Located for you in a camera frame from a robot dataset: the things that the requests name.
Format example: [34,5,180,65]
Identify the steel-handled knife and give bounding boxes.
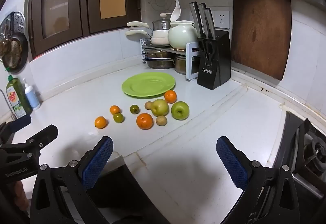
[204,8,217,39]
[189,1,204,38]
[198,3,210,38]

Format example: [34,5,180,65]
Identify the medium orange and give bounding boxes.
[164,90,177,104]

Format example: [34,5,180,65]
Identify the person's left hand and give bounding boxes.
[13,180,30,213]

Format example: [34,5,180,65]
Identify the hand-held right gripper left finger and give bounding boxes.
[30,136,114,224]

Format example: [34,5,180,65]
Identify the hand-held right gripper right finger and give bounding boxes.
[216,136,306,224]

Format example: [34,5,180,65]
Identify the green plate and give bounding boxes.
[121,73,176,98]

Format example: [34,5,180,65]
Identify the yellow-green apple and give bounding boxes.
[151,99,170,117]

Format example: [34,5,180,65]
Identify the white ladle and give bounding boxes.
[170,0,182,22]

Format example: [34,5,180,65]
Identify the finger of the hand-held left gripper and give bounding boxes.
[0,124,59,166]
[0,114,32,147]

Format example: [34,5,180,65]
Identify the white pump bottle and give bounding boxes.
[22,78,41,110]

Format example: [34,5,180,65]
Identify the white metal pot rack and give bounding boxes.
[140,38,202,79]

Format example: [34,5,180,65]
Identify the pale green ceramic pot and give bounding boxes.
[168,20,198,50]

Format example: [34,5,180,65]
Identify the green apple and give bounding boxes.
[171,101,190,120]

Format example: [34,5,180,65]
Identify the wooden cutting board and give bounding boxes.
[230,0,292,81]

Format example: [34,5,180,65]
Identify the black kitchen scissors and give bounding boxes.
[198,38,216,65]

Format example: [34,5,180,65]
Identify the black knife block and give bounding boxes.
[197,30,232,90]

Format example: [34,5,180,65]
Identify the brass skimmer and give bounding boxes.
[0,24,16,58]

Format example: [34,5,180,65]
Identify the steel pot with lid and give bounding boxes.
[152,13,172,31]

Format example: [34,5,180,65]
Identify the large orange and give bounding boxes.
[136,113,153,130]

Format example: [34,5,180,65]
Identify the white wall socket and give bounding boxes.
[212,10,230,29]

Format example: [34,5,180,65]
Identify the white saucepan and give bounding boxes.
[127,21,170,38]
[125,30,170,46]

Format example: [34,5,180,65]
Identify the black frying pan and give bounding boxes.
[1,33,29,74]

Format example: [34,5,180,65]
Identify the black gas stove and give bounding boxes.
[274,111,326,199]

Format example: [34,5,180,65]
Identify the green dish soap bottle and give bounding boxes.
[5,74,33,119]

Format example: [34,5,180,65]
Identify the perforated steel steamer plate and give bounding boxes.
[0,11,26,38]

